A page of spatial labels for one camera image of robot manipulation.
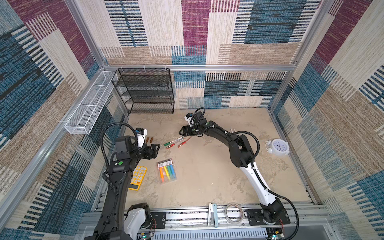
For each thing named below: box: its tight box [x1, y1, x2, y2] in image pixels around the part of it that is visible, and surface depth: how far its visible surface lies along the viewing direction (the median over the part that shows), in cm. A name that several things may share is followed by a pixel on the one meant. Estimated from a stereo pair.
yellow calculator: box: [128, 165, 148, 191], surface depth 88 cm
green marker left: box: [163, 136, 184, 146], surface depth 104 cm
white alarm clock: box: [265, 138, 290, 156], surface depth 98 cm
